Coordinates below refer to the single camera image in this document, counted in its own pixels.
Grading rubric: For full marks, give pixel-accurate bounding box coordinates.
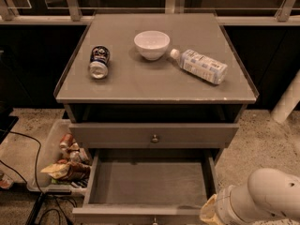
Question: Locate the grey drawer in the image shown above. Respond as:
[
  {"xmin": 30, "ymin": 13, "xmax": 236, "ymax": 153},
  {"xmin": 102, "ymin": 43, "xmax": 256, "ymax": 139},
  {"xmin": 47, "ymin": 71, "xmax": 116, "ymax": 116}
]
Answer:
[
  {"xmin": 69, "ymin": 123, "xmax": 239, "ymax": 149},
  {"xmin": 73, "ymin": 149, "xmax": 217, "ymax": 225}
]

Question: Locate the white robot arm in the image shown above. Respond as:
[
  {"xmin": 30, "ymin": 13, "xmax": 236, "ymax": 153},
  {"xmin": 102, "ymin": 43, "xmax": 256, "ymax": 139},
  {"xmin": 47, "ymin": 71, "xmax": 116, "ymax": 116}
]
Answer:
[{"xmin": 200, "ymin": 168, "xmax": 300, "ymax": 225}]

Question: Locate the grey drawer cabinet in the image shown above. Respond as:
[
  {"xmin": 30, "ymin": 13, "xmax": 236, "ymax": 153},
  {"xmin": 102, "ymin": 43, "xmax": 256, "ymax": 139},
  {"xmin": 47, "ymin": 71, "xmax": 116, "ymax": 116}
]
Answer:
[{"xmin": 53, "ymin": 12, "xmax": 260, "ymax": 225}]

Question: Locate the grey top drawer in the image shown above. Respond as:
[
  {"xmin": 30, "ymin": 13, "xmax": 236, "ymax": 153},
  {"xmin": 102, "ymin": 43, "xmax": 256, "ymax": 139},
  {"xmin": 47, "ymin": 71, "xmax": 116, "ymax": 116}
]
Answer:
[{"xmin": 69, "ymin": 123, "xmax": 239, "ymax": 149}]

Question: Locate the white pillar base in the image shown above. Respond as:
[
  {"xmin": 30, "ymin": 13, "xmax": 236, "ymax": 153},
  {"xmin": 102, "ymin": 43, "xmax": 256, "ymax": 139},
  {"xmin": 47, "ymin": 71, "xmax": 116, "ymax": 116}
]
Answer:
[{"xmin": 271, "ymin": 70, "xmax": 300, "ymax": 123}]

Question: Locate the brown snack bag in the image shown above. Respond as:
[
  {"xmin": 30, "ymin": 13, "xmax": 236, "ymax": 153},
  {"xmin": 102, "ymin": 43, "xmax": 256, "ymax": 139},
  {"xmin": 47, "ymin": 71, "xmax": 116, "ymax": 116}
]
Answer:
[{"xmin": 41, "ymin": 162, "xmax": 91, "ymax": 181}]

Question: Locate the clear plastic storage bin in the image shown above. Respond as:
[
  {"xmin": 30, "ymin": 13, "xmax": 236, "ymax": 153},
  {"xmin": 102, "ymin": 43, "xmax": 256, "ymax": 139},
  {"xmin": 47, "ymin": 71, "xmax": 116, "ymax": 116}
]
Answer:
[{"xmin": 27, "ymin": 119, "xmax": 86, "ymax": 195}]

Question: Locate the white labelled plastic bottle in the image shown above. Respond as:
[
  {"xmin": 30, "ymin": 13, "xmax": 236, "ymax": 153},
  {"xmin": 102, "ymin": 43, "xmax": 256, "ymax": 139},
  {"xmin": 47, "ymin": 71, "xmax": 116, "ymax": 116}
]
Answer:
[{"xmin": 170, "ymin": 49, "xmax": 228, "ymax": 85}]

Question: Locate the red-white can in bin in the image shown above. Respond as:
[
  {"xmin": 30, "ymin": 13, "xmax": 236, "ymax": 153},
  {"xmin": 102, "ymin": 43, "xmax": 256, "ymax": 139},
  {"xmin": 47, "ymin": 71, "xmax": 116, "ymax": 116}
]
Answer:
[{"xmin": 59, "ymin": 133, "xmax": 73, "ymax": 150}]

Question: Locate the white ceramic bowl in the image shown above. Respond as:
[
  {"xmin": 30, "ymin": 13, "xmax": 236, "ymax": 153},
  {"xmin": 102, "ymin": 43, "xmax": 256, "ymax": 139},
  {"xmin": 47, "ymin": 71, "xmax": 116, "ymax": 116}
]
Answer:
[{"xmin": 133, "ymin": 31, "xmax": 171, "ymax": 61}]

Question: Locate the blue soda can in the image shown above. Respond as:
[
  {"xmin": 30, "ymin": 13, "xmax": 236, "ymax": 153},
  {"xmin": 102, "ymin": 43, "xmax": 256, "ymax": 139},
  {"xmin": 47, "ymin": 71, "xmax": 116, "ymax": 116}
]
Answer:
[{"xmin": 89, "ymin": 45, "xmax": 110, "ymax": 79}]

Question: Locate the black cable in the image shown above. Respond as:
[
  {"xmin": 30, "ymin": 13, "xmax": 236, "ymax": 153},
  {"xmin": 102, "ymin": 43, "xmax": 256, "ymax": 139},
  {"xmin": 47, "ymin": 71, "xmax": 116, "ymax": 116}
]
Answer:
[{"xmin": 0, "ymin": 129, "xmax": 76, "ymax": 225}]

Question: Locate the metal window railing frame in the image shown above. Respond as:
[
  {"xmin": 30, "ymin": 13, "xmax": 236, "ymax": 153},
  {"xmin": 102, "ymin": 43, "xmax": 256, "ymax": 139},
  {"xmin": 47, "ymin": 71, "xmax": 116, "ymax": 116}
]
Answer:
[{"xmin": 0, "ymin": 0, "xmax": 300, "ymax": 26}]

